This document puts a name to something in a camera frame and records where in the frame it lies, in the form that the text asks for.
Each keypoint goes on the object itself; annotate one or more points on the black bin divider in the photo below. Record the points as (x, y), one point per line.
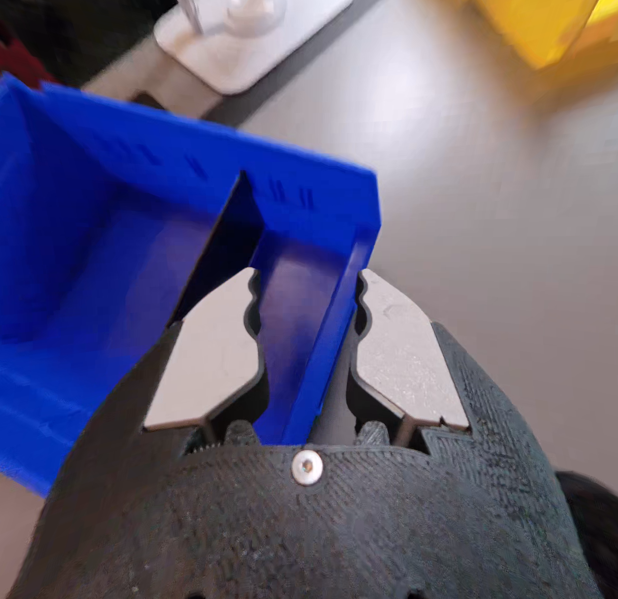
(227, 251)

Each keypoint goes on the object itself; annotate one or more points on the yellow plastic bin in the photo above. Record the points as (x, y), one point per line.
(531, 14)

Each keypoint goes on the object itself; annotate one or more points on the blue plastic bin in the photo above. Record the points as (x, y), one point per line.
(96, 222)

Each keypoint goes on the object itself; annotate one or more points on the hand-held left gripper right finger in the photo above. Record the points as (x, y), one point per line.
(405, 362)

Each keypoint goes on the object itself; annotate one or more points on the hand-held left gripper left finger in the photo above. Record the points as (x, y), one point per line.
(207, 357)

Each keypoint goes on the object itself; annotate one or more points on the red bag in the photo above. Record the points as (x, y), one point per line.
(21, 63)

